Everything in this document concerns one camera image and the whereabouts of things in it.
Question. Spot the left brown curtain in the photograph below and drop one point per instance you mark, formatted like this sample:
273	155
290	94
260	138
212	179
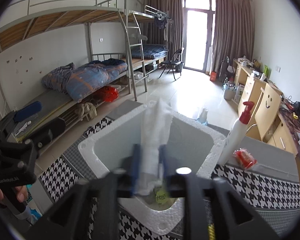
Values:
167	26

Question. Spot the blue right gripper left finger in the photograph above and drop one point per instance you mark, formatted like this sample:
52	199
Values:
134	167

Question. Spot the red snack packet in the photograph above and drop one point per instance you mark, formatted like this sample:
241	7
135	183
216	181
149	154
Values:
244	158

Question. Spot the black folding chair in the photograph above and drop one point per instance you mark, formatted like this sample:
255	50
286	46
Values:
174	62

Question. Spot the wooden smiley chair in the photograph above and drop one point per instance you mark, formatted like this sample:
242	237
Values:
266	110

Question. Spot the white foam box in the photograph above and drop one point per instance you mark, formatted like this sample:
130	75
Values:
193	145

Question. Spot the orange bag on floor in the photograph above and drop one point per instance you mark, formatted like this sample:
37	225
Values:
213	76

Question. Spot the houndstooth tablecloth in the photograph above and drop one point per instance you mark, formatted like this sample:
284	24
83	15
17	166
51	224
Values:
277	201

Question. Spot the person's left hand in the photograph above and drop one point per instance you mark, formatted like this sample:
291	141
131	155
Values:
20	191

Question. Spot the clear blue water bottle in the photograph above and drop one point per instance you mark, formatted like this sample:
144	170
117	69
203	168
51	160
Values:
202	118

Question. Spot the yellow foam sponge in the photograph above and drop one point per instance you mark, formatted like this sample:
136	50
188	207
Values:
211	231

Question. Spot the white paper towel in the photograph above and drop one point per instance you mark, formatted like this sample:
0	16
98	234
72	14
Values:
155	131

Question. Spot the red plastic bag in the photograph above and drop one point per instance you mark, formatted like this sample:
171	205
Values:
106	93

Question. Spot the grey metal bunk bed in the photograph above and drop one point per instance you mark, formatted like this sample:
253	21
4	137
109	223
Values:
37	43

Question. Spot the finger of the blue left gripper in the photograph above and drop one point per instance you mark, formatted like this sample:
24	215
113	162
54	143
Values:
28	111

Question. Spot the blue orange quilt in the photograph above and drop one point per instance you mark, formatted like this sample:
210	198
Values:
80	82

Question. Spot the far metal bunk bed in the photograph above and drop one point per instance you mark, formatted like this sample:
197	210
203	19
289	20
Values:
145	57

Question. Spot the white spray bottle red top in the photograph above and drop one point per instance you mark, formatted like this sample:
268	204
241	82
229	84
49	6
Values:
236	134

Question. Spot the brown curtain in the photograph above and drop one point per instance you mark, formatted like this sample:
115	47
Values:
167	26
234	31

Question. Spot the right brown curtain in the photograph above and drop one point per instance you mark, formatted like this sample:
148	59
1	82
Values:
234	31

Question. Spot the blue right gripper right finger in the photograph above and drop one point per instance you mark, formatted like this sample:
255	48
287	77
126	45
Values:
163	167

